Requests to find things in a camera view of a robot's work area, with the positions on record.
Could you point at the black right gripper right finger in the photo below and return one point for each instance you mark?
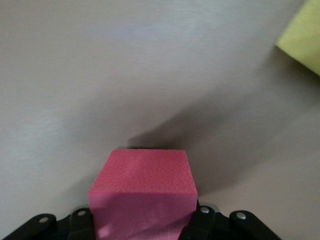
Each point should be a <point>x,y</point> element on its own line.
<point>210,222</point>

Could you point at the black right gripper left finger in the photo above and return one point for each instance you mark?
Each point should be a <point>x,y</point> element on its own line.
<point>75,222</point>

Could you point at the red foam cube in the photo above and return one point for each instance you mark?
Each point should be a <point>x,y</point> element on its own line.
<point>142,180</point>

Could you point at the yellow foam cube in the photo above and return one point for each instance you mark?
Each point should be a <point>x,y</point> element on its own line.
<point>302,37</point>

